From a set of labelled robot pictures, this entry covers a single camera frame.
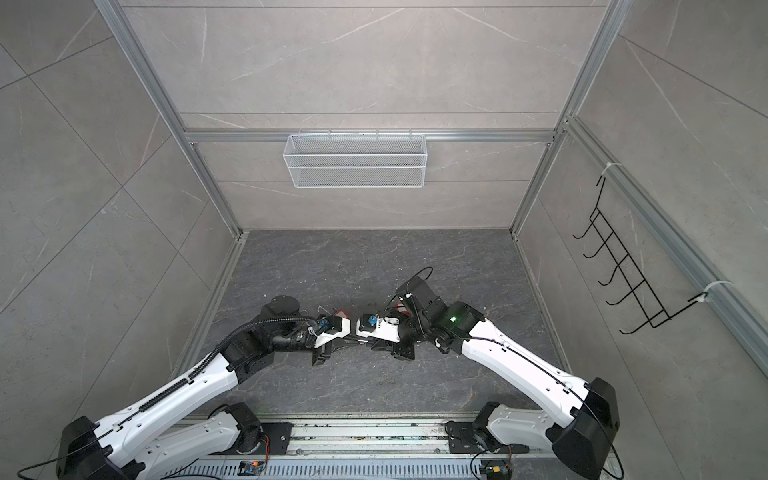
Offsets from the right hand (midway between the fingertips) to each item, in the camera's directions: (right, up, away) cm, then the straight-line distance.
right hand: (377, 337), depth 71 cm
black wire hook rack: (+57, +9, -11) cm, 59 cm away
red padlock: (-13, +1, +23) cm, 26 cm away
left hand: (-5, +2, -2) cm, 5 cm away
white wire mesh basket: (-9, +52, +30) cm, 61 cm away
